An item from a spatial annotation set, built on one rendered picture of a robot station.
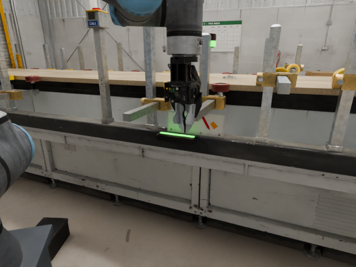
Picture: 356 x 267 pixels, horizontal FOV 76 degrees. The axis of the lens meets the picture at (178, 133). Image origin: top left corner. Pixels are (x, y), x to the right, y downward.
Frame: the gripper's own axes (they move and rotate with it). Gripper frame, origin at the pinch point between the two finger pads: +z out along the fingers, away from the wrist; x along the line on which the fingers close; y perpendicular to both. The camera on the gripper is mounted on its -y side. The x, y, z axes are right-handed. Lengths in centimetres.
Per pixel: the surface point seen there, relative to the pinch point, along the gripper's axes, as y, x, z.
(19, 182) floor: -50, -169, 83
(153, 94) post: -32.2, -27.1, -4.0
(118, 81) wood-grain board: -51, -60, -7
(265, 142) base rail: -30.5, 22.7, 12.2
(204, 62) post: -30.9, -3.7, -18.1
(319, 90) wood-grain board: -51, 41, -7
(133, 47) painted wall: -701, -452, -53
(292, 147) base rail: -30.1, 32.2, 12.4
